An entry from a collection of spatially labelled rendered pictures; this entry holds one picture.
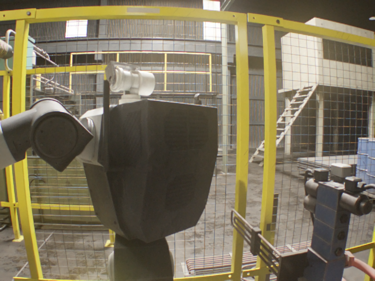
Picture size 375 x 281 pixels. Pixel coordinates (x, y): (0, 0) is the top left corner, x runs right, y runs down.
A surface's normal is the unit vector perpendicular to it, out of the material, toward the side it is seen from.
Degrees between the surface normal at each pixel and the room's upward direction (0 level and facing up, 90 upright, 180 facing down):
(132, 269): 42
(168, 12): 90
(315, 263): 90
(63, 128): 105
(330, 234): 90
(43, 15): 90
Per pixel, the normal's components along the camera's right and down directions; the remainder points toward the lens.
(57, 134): 0.60, 0.31
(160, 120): 0.71, 0.00
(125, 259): 0.15, -0.70
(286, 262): 0.15, 0.07
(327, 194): -0.99, 0.01
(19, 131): 0.47, -0.14
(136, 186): -0.70, 0.02
